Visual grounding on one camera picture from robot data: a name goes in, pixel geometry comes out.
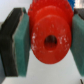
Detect gripper green padded right finger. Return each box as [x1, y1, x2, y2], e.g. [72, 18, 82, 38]
[68, 9, 84, 72]

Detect red gear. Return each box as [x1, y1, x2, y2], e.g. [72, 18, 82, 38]
[28, 0, 73, 64]

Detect gripper green padded left finger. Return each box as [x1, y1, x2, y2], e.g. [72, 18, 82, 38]
[0, 8, 30, 76]

